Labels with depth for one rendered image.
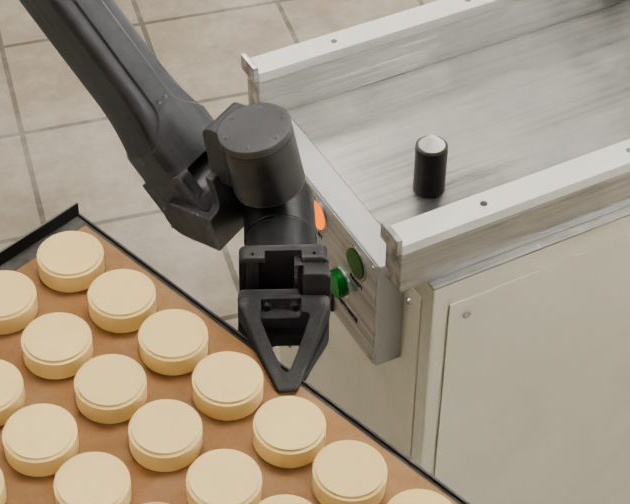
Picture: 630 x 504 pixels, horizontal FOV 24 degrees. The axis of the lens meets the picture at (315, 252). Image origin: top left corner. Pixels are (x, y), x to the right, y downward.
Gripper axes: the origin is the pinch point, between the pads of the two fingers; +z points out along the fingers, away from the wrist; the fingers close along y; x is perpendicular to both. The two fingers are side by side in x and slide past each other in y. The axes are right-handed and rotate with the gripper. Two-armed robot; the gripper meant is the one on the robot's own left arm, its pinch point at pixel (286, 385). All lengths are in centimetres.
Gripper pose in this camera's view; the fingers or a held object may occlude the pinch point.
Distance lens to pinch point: 104.1
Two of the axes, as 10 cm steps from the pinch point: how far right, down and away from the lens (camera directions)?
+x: -10.0, 0.2, -0.5
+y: -0.2, 7.1, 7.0
